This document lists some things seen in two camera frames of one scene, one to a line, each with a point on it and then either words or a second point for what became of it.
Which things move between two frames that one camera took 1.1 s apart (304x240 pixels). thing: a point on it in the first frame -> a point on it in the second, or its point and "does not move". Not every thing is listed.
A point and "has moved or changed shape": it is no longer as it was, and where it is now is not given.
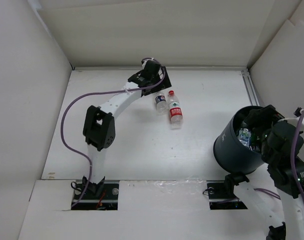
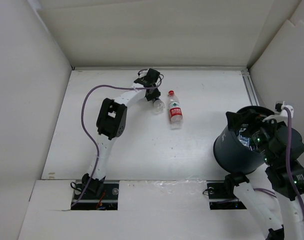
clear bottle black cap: [162, 105] has moved or changed shape
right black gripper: [268, 113] -> [253, 118]
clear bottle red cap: [176, 113] does not move
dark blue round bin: [229, 153] does not move
